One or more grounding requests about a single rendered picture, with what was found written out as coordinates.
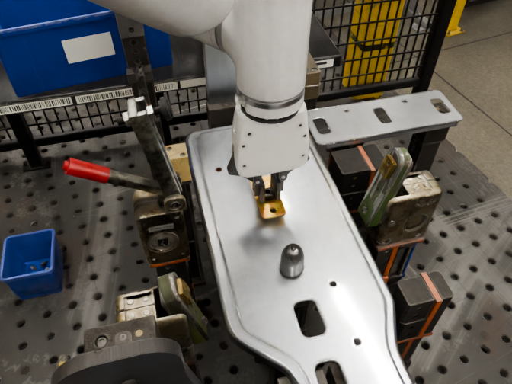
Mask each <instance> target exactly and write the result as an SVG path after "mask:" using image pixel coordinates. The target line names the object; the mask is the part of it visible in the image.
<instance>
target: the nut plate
mask: <svg viewBox="0 0 512 384"><path fill-rule="evenodd" d="M262 178H263V180H264V182H265V202H264V203H260V200H259V199H258V196H256V197H255V199H256V201H257V204H258V208H259V210H260V213H261V216H262V218H263V219H269V218H274V217H278V216H284V215H286V209H285V206H284V205H283V201H282V199H281V198H280V200H275V197H274V192H273V189H272V187H270V175H268V176H264V177H262ZM271 209H275V210H276V212H275V213H272V212H270V210H271Z"/></svg>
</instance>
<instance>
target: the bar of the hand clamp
mask: <svg viewBox="0 0 512 384"><path fill-rule="evenodd" d="M158 105H159V106H158V107H152V105H149V106H148V105H147V103H146V100H145V98H144V97H143V96H142V97H138V98H132V99H129V100H126V107H127V112H125V113H123V116H122V117H118V118H117V124H118V126H122V125H125V124H126V127H129V126H131V127H132V128H133V131H134V133H135V134H136V137H137V139H138V141H139V144H140V145H141V147H142V150H143V152H144V154H145V156H146V158H147V160H148V163H149V165H150V167H151V169H152V171H153V174H154V175H155V178H156V180H157V182H158V185H159V187H160V188H161V190H162V193H163V195H164V197H165V198H166V197H168V196H170V195H173V194H181V193H182V188H181V185H180V182H179V180H178V177H177V175H176V173H175V171H174V168H173V166H172V163H171V160H170V158H169V157H168V153H167V151H166V149H165V146H164V144H163V142H162V138H161V137H160V134H159V132H158V129H157V127H156V125H155V121H154V120H155V119H156V116H158V115H160V114H161V115H162V116H163V119H166V120H167V121H169V120H172V117H173V116H174V114H173V111H172V108H171V104H170V101H169V99H168V98H166V97H165V96H164V97H160V100H159V101H158ZM178 187H179V188H178ZM179 189H180V190H179Z"/></svg>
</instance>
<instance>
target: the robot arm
mask: <svg viewBox="0 0 512 384"><path fill-rule="evenodd" d="M88 1H90V2H92V3H95V4H96V5H100V6H101V7H103V8H106V9H108V10H111V11H113V12H116V13H118V14H121V15H123V16H125V17H127V18H130V19H132V20H134V21H138V22H139V23H141V24H144V25H147V26H149V27H152V28H155V29H156V30H160V31H162V32H165V33H167V34H171V35H175V36H179V37H191V38H193V39H195V40H198V41H200V42H202V43H205V44H207V45H209V46H211V47H214V48H216V49H218V50H220V51H222V52H224V53H226V54H227V55H228V56H229V57H230V58H231V60H232V61H233V63H234V65H235V74H236V90H237V93H238V94H235V102H236V106H235V112H234V117H233V122H232V157H231V158H230V160H229V163H228V165H227V171H228V173H229V175H235V176H242V177H244V178H246V179H248V180H250V181H252V190H253V194H254V196H255V197H256V196H258V199H259V200H260V203H264V202H265V184H264V180H263V178H262V175H265V174H271V176H270V187H272V189H273V192H274V197H275V200H280V192H281V191H283V185H284V181H285V180H286V179H287V175H288V174H289V173H290V172H291V171H292V170H293V169H296V168H300V167H302V166H303V165H304V164H305V163H306V162H307V161H308V160H309V125H308V115H307V110H306V104H305V102H304V93H305V84H306V68H307V59H308V51H309V35H310V26H311V17H312V0H88Z"/></svg>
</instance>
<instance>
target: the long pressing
mask: <svg viewBox="0 0 512 384"><path fill-rule="evenodd" d="M185 145H186V149H187V155H188V159H189V165H190V171H191V174H192V178H193V182H194V188H195V191H196V195H197V202H198V205H199V208H200V215H201V218H202V222H203V228H204V232H205V235H206V241H207V245H208V249H209V252H210V258H211V261H212V266H213V272H214V275H215V278H216V285H217V289H218V292H219V298H220V302H221V305H222V311H223V315H224V319H225V322H226V328H227V332H228V334H229V337H230V338H231V340H232V341H233V343H234V344H235V345H236V346H237V347H239V348H240V349H242V350H243V351H245V352H247V353H248V354H250V355H252V356H253V357H256V358H258V359H259V360H261V361H263V362H264V363H266V364H268V365H269V366H272V367H273V368H274V369H276V370H279V371H280V372H281V373H282V374H284V375H285V376H286V377H287V379H288V380H289V381H290V382H291V384H319V381H318V377H317V376H316V373H315V368H316V367H317V366H318V365H319V364H322V363H327V362H331V361H332V362H335V363H336V364H337V365H338V366H339V367H340V369H341V373H342V375H343V377H344V381H345V383H346V384H414V382H413V380H412V378H411V375H410V373H409V372H408V369H407V367H406V365H405V363H404V361H403V359H402V356H401V354H400V352H399V349H398V343H397V331H396V314H395V302H394V299H393V297H392V294H391V292H390V290H389V288H388V286H387V284H386V282H385V280H384V278H383V277H382V274H381V273H380V271H379V268H378V267H377V265H376V262H375V261H374V259H373V256H372V255H371V253H370V250H369V249H368V247H367V245H366V242H365V241H364V239H363V236H362V235H361V234H360V231H359V229H358V228H357V225H356V223H355V222H354V219H353V217H352V215H351V214H350V211H349V209H348V208H347V205H346V203H345V202H344V199H343V197H342V196H341V194H340V192H339V190H338V188H337V186H336V184H335V182H334V180H333V178H332V176H331V174H330V172H329V170H328V168H327V166H326V164H325V162H324V160H323V158H322V156H321V154H320V153H319V151H318V149H317V147H316V145H315V143H314V141H313V139H312V137H311V135H310V133H309V160H308V161H307V162H306V163H305V164H304V165H303V166H302V167H300V168H296V169H293V170H292V171H291V172H290V173H289V174H288V175H287V179H286V180H285V181H284V185H283V191H281V192H280V197H281V199H282V201H283V205H284V206H285V209H286V215H284V216H278V217H274V218H269V219H263V218H262V216H261V213H260V210H259V208H258V204H257V201H256V199H255V196H254V194H253V190H252V188H251V184H250V181H249V180H248V179H246V178H244V177H242V176H235V175H229V173H228V171H227V165H228V163H229V160H230V158H231V157H232V125H231V126H222V127H217V128H212V129H207V130H200V131H196V132H192V133H190V134H189V135H188V136H187V138H186V140H185ZM217 168H221V169H222V170H221V171H216V169H217ZM291 243H295V244H298V245H299V246H300V247H301V248H302V250H303V252H304V264H303V272H302V274H301V275H300V276H298V277H296V278H289V277H285V276H284V275H282V273H281V272H280V258H281V253H282V250H283V249H284V248H285V247H286V246H287V245H288V244H291ZM331 281H334V282H335V283H336V284H337V285H336V286H331V285H330V282H331ZM305 301H312V302H314V303H315V304H316V307H317V309H318V313H319V315H320V317H321V320H322V323H323V325H324V327H325V332H324V333H323V334H321V335H318V336H315V337H311V338H308V337H306V336H304V335H303V334H302V331H301V328H300V326H299V322H298V319H297V317H296V313H295V311H294V306H295V304H297V303H299V302H305ZM355 338H359V339H360V340H361V344H360V345H356V344H355V343H354V339H355Z"/></svg>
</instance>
